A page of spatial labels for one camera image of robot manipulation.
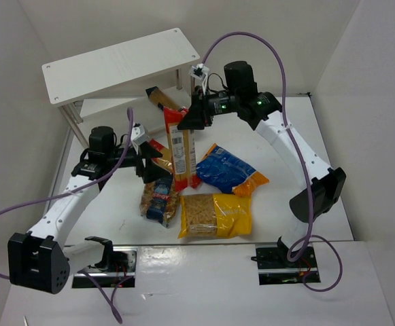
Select white two-tier shelf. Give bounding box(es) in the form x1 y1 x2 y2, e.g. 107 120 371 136
41 28 200 147

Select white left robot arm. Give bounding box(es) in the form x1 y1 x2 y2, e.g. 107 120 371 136
7 124 168 294

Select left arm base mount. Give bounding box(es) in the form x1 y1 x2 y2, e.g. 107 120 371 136
67 244 138 289

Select Agnesi tricolour fusilli bag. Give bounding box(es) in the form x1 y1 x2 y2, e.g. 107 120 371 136
139 175 179 228

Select yellow macaroni bag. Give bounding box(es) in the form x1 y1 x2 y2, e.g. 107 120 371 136
178 194 252 238

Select blue orange pasta bag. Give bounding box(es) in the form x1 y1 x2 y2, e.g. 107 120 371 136
196 143 269 197

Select red spaghetti bag with label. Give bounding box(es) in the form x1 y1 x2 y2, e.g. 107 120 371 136
163 107 200 192

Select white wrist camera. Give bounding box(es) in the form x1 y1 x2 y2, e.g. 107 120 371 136
131 123 150 153
189 63 209 94

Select blue spaghetti box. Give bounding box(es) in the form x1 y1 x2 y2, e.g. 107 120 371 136
145 86 181 111

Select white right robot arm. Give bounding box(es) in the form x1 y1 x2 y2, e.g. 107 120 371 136
179 60 346 262

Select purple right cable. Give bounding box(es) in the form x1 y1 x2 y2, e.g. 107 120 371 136
202 32 344 293

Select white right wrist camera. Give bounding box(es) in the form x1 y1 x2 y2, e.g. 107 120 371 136
189 63 209 94

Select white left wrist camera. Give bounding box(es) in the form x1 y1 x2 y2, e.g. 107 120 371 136
131 123 150 153

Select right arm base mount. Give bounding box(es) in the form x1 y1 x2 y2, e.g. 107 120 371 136
251 244 320 285

